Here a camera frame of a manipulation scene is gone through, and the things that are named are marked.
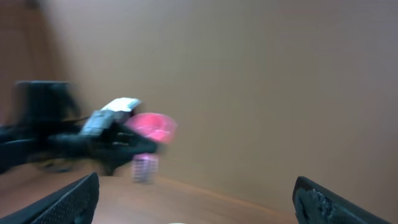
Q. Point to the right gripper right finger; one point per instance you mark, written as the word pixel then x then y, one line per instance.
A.
pixel 315 204

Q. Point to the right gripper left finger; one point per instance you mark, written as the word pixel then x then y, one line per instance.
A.
pixel 73 204

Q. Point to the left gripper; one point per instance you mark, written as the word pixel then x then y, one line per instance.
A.
pixel 111 146

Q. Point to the pink plastic measuring scoop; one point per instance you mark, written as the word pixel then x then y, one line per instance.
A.
pixel 156 127

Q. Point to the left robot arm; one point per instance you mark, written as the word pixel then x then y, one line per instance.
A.
pixel 50 133

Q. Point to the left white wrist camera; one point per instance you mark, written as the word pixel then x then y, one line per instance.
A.
pixel 117 111

